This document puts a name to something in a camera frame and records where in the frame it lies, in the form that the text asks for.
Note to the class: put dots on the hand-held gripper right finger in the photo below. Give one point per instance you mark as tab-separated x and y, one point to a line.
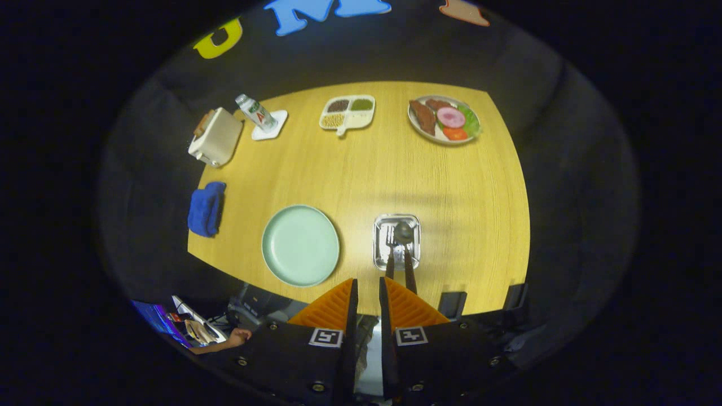
388	349

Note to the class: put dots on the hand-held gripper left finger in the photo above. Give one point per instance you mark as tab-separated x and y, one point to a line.
350	349

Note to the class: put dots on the pale green plate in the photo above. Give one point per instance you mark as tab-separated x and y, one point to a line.
300	245

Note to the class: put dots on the white flat panel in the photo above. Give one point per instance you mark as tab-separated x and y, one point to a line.
183	307

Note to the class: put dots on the laptop with purple screen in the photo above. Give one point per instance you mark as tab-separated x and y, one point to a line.
161	322

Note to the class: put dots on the blue folded towel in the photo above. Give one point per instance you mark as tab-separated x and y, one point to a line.
206	210

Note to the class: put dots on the white food plate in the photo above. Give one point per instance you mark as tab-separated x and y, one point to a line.
423	132

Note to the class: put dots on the red tomato slice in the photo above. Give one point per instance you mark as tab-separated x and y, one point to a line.
455	133

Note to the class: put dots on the pile of yellow soybeans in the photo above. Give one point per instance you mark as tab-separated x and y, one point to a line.
333	119

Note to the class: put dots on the white divided dish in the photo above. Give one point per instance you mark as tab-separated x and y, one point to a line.
358	118

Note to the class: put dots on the brown meat slice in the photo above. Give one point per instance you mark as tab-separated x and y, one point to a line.
423	117
439	104

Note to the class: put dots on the white square coaster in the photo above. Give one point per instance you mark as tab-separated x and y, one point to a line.
279	121

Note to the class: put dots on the pink ham slice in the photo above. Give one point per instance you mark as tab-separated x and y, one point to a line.
451	117

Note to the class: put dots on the green lettuce leaf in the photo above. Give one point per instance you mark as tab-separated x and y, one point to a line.
472	123

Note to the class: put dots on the pile of dark red beans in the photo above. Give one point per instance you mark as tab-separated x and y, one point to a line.
338	105

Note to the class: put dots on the pile of green beans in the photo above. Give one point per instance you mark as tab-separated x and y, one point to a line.
362	104

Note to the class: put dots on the cream toaster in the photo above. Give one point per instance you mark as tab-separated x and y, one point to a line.
217	141

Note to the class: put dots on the clear plastic drink bottle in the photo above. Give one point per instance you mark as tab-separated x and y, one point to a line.
256	113

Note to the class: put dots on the brown toast slice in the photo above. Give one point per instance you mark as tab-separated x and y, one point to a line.
201	127
207	119

